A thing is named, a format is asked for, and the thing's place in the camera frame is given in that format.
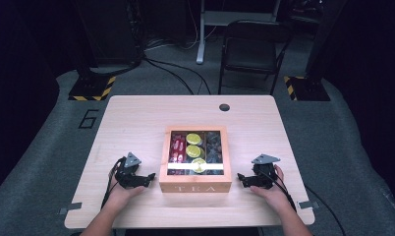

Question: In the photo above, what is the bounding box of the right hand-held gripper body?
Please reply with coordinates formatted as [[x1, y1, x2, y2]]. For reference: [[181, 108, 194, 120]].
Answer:
[[251, 153, 281, 191]]

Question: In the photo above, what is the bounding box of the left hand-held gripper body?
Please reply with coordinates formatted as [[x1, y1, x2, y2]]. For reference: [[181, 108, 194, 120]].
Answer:
[[115, 151, 144, 190]]

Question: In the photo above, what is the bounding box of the wooden tea box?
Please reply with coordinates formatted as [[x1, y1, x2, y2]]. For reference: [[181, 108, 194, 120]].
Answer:
[[158, 125, 233, 194]]

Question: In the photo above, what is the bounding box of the green foil coffee capsule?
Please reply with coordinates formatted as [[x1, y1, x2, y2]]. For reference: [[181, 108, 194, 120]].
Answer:
[[191, 157, 208, 174], [185, 132, 203, 146], [185, 145, 205, 159]]

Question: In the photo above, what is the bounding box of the person's right hand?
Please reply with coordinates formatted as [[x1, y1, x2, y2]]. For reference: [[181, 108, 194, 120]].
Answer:
[[250, 164, 297, 214]]

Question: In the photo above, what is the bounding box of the person's left hand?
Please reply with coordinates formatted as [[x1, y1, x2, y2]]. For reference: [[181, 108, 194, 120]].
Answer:
[[106, 176, 146, 208]]

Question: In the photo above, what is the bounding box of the dark mesh tea bag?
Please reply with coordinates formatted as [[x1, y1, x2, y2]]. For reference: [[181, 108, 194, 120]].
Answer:
[[205, 132, 223, 148], [205, 147, 223, 165]]

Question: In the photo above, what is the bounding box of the red coffee sachet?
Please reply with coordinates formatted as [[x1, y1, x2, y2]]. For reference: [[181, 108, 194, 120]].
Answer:
[[178, 139, 187, 161], [170, 137, 181, 163]]

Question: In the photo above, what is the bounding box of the black stand with striped base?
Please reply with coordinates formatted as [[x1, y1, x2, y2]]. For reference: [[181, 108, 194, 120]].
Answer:
[[283, 0, 349, 102], [68, 0, 117, 102]]

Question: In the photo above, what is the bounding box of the black folding chair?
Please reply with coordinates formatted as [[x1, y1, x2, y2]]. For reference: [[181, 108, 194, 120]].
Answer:
[[217, 19, 294, 96]]

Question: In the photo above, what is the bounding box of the black cabinet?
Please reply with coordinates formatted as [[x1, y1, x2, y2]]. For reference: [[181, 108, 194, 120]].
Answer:
[[76, 0, 144, 67]]

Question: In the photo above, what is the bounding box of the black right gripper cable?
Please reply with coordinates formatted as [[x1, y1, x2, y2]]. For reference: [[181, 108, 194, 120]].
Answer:
[[259, 169, 298, 212]]

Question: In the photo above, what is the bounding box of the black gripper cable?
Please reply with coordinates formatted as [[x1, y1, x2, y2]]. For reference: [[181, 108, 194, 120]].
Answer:
[[101, 156, 126, 209], [259, 169, 298, 212]]

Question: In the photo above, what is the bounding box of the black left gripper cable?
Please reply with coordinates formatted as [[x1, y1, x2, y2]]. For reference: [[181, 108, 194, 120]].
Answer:
[[101, 156, 126, 209]]

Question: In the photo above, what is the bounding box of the grey metal table bracket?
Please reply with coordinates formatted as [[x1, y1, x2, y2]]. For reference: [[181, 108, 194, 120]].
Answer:
[[58, 202, 84, 215]]

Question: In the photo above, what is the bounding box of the black floor cable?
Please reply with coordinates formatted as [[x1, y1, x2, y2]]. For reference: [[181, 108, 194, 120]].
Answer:
[[304, 185, 347, 236], [142, 58, 196, 96], [145, 57, 212, 96]]

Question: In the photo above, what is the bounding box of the white floor cable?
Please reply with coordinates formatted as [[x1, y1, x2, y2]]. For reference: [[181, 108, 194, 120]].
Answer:
[[144, 26, 219, 52]]

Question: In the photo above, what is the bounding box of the white desk frame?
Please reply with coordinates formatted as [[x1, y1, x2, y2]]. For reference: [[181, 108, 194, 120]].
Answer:
[[196, 0, 282, 65]]

